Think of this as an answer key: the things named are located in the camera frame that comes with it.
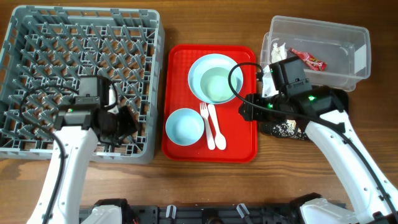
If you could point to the red snack wrapper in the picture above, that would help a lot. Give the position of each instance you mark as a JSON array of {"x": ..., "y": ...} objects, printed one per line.
[{"x": 312, "y": 62}]

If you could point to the white plastic fork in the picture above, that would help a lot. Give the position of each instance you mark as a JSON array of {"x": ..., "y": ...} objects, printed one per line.
[{"x": 209, "y": 136}]

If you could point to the red plastic serving tray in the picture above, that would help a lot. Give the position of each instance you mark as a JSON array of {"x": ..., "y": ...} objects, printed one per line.
[{"x": 241, "y": 135}]

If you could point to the clear plastic waste bin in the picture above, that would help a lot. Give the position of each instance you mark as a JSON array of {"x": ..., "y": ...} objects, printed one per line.
[{"x": 346, "y": 49}]

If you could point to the grey plastic dishwasher rack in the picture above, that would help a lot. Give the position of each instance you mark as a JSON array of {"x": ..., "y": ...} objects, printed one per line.
[{"x": 45, "y": 53}]

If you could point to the large light blue plate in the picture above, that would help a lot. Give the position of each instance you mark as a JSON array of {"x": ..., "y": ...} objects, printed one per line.
[{"x": 203, "y": 64}]

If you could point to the black plastic food-waste tray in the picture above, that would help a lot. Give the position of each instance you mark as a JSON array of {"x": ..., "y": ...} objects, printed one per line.
[{"x": 306, "y": 105}]

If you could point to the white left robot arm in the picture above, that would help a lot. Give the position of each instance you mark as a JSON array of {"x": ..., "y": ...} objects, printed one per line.
[{"x": 79, "y": 128}]

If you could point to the white plastic spoon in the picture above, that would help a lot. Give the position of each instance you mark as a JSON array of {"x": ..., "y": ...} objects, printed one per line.
[{"x": 220, "y": 140}]

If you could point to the light green bowl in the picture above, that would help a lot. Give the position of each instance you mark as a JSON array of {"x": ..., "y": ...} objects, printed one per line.
[{"x": 214, "y": 85}]

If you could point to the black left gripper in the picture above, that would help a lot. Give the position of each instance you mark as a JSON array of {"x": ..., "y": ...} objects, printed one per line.
[{"x": 131, "y": 125}]

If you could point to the small light blue saucer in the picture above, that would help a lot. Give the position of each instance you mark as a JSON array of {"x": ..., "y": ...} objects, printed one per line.
[{"x": 184, "y": 127}]

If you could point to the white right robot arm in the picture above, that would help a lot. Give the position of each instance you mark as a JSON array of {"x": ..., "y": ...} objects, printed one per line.
[{"x": 373, "y": 197}]

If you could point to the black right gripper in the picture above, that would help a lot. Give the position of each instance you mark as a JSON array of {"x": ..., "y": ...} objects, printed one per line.
[{"x": 252, "y": 112}]

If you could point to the white tissue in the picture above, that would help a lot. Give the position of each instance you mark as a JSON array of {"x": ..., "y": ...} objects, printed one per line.
[{"x": 279, "y": 52}]

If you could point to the rice and food scraps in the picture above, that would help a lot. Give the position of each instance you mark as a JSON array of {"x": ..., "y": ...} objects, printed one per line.
[{"x": 288, "y": 129}]

